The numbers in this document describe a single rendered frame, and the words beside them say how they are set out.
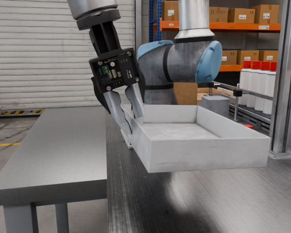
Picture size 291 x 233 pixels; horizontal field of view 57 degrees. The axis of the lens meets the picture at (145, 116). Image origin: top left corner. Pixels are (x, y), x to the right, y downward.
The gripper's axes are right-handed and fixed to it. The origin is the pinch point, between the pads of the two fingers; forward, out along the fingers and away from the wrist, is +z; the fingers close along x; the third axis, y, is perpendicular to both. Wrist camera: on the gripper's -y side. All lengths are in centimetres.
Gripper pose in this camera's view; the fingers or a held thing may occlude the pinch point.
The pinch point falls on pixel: (132, 125)
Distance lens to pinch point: 51.1
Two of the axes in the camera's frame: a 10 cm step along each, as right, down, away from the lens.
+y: 1.6, 2.3, -9.6
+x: 9.5, -3.2, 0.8
